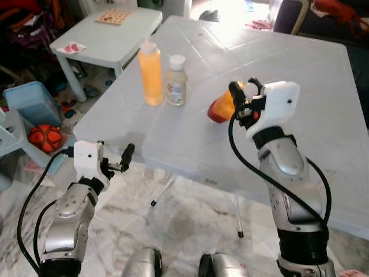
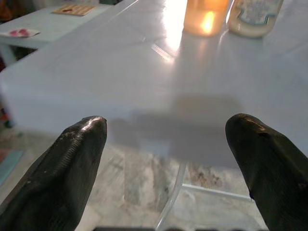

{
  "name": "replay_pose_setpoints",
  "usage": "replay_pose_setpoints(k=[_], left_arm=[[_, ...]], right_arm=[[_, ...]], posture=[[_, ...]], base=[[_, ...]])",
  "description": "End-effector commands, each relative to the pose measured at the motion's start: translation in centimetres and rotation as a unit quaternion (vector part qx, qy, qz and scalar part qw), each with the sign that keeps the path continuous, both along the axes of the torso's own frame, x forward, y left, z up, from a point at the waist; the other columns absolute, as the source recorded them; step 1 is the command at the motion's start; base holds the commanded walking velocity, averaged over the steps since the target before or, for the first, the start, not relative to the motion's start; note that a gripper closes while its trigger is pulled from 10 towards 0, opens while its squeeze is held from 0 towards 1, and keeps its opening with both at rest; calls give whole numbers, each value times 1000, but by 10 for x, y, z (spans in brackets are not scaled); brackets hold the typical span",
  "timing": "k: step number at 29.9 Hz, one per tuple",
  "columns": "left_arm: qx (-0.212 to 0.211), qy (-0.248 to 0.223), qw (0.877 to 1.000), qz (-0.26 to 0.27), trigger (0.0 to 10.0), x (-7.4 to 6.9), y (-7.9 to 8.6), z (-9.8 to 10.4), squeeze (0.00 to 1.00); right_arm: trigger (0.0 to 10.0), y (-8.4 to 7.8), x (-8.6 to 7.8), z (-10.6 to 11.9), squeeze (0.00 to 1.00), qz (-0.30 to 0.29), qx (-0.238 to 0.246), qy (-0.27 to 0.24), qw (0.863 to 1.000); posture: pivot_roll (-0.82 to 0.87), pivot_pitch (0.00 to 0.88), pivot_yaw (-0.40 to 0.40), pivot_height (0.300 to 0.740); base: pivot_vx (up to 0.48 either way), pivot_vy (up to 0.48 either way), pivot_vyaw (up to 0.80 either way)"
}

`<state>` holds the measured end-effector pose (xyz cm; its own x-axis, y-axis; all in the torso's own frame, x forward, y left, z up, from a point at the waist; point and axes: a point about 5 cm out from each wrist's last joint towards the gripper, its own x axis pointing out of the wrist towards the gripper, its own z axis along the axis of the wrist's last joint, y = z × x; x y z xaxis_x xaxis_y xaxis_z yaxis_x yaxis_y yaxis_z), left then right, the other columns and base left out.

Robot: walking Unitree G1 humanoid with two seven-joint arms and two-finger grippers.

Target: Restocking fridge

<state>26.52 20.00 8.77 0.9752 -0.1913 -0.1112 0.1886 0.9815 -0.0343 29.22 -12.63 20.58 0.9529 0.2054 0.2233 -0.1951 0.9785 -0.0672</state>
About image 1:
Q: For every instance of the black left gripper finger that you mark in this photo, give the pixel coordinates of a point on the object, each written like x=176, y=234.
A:
x=128, y=154
x=99, y=144

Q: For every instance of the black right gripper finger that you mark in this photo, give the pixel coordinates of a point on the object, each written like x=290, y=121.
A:
x=236, y=92
x=256, y=86

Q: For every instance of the orange red drink bottle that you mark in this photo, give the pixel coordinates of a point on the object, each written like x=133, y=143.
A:
x=221, y=108

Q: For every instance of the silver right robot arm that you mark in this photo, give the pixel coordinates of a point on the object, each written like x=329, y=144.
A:
x=282, y=161

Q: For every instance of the red black ball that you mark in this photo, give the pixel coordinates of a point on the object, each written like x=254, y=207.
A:
x=45, y=138

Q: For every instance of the small clear bottle white cap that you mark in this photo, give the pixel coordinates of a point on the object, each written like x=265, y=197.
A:
x=176, y=86

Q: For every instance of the large white plastic table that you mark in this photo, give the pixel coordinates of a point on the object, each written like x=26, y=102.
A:
x=190, y=138

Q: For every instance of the blue plastic bin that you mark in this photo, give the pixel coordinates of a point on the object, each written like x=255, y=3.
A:
x=31, y=104

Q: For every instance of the tall orange juice bottle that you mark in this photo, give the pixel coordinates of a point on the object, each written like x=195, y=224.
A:
x=151, y=75

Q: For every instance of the white plastic stool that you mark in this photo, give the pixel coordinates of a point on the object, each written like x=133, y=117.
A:
x=11, y=135

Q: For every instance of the white card red hearts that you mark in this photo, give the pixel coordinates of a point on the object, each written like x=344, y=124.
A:
x=72, y=48

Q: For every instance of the small white plastic table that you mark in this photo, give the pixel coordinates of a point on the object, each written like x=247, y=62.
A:
x=115, y=40

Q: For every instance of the orange cloth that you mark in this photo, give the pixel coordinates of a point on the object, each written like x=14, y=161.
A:
x=334, y=8

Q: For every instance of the wooden game board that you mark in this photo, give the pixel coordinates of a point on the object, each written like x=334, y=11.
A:
x=115, y=16

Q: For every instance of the pile of colourful clothes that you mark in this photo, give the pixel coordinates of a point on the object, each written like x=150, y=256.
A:
x=29, y=29

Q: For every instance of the silver right robot leg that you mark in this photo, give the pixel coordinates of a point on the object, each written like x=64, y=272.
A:
x=228, y=268

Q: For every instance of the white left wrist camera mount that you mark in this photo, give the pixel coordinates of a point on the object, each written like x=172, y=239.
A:
x=87, y=158

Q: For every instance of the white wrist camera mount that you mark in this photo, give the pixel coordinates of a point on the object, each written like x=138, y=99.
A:
x=87, y=158
x=279, y=104

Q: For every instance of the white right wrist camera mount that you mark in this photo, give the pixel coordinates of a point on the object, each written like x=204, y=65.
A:
x=279, y=104

